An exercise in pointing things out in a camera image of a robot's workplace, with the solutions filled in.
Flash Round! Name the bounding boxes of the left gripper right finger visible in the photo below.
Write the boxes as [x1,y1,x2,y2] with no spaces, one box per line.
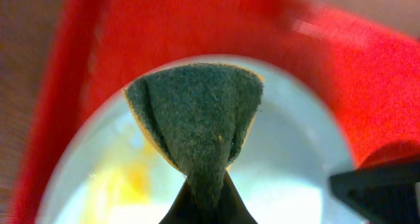
[329,160,419,224]

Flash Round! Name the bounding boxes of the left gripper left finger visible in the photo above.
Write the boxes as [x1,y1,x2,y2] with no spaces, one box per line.
[159,171,257,224]

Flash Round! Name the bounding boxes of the green and yellow sponge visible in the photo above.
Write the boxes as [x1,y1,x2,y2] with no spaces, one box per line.
[123,62,263,213]

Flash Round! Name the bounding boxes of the light blue plate top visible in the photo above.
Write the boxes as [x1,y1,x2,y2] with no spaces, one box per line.
[35,55,363,223]

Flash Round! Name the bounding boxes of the red plastic serving tray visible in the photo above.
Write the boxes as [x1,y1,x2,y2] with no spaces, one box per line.
[9,0,419,223]

